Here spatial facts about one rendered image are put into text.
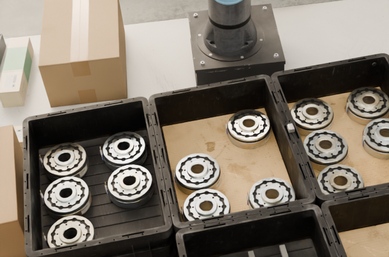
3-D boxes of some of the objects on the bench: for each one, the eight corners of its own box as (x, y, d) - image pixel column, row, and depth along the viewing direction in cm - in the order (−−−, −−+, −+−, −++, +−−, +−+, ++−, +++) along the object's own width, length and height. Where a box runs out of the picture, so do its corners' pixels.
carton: (14, 52, 224) (9, 37, 220) (33, 51, 224) (29, 36, 220) (3, 107, 208) (-3, 92, 203) (24, 106, 207) (19, 91, 203)
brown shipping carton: (55, 40, 227) (43, -1, 216) (125, 32, 227) (117, -10, 216) (50, 107, 206) (37, 66, 195) (127, 98, 206) (119, 56, 195)
